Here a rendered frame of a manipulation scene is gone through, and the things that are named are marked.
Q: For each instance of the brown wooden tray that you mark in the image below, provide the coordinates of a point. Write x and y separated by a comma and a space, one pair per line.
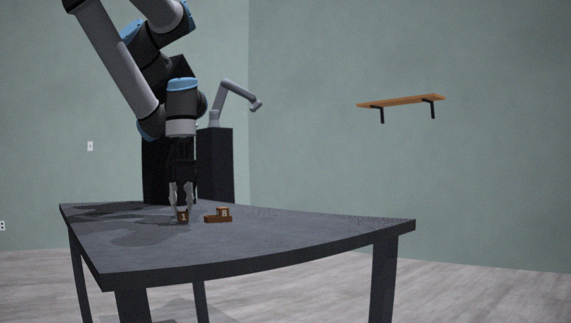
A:
214, 219

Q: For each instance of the orange number cube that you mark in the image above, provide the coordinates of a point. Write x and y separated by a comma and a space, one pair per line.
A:
183, 216
222, 211

